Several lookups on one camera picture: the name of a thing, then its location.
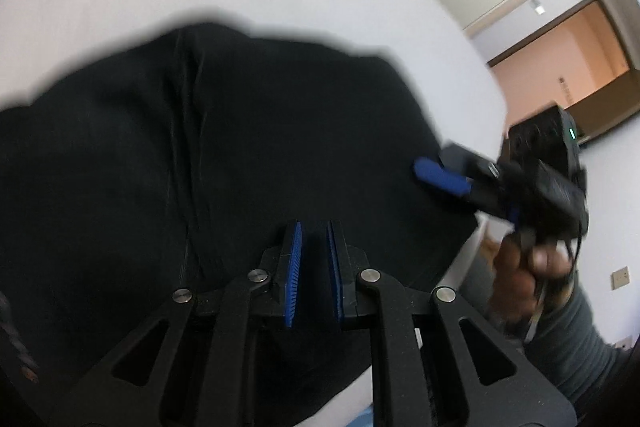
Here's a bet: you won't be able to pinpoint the black denim pants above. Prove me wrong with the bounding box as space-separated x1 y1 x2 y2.
1 23 476 426

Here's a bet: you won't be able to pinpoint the wooden door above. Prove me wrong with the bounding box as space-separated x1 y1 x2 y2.
488 0 639 143

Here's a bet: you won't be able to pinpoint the right hand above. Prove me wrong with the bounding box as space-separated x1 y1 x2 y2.
489 234 575 324

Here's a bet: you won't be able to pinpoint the right forearm grey sleeve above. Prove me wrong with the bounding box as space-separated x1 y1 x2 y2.
524 286 631 416

